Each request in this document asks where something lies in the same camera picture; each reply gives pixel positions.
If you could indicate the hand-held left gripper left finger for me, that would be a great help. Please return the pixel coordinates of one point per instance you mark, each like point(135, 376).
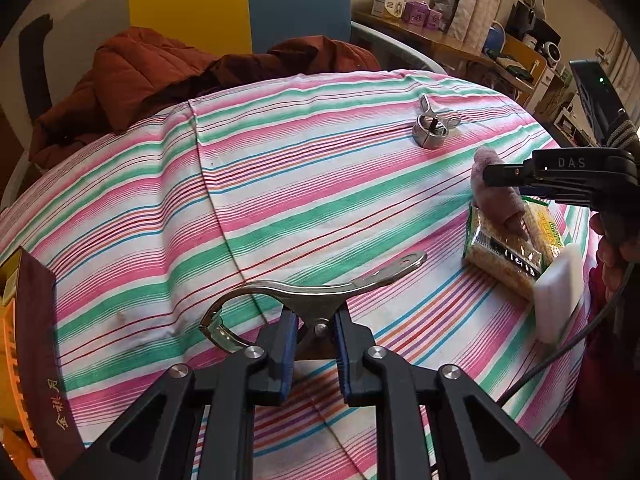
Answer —
point(287, 350)

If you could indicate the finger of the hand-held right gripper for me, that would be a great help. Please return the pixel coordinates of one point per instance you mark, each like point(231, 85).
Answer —
point(560, 197)
point(570, 170)

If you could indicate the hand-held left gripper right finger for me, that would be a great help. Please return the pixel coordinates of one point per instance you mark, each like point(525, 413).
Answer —
point(342, 355)

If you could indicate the pink plush toy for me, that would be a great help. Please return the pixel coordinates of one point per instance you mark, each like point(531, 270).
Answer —
point(500, 210)

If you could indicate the gold metal tin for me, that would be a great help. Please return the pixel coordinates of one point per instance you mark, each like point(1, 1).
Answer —
point(40, 335)

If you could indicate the orange plastic basket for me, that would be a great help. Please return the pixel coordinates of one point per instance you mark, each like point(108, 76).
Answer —
point(15, 385)

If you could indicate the person's right forearm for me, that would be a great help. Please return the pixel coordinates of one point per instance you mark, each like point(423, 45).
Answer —
point(610, 360)

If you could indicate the striped cloth desktop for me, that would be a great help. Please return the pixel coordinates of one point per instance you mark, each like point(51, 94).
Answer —
point(310, 185)

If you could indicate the person's right hand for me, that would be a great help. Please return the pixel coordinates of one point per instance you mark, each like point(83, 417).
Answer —
point(612, 275)

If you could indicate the yellow cabinet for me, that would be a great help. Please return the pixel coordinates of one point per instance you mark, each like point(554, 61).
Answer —
point(525, 60)

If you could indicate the yellow noodle packet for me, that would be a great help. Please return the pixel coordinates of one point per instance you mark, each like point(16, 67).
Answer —
point(505, 260)

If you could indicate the white foam block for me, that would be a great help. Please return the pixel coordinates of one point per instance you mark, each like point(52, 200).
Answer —
point(557, 290)

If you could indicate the black appliance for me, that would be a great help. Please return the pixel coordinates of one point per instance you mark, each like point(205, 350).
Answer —
point(532, 20)

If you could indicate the blue water jug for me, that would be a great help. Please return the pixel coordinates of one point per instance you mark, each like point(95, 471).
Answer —
point(496, 39)

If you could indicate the wooden shelf desk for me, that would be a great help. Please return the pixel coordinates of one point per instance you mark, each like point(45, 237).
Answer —
point(450, 45)

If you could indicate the purple box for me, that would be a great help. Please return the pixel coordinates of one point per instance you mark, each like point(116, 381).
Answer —
point(433, 19)
point(414, 12)

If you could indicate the red-brown padded jacket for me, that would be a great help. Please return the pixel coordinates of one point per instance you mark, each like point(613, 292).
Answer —
point(130, 75)

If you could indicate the grey yellow blue chair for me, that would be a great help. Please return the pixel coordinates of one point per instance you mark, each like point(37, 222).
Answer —
point(185, 5)

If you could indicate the black rolled mat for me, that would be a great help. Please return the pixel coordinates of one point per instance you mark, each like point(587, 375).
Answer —
point(37, 60)

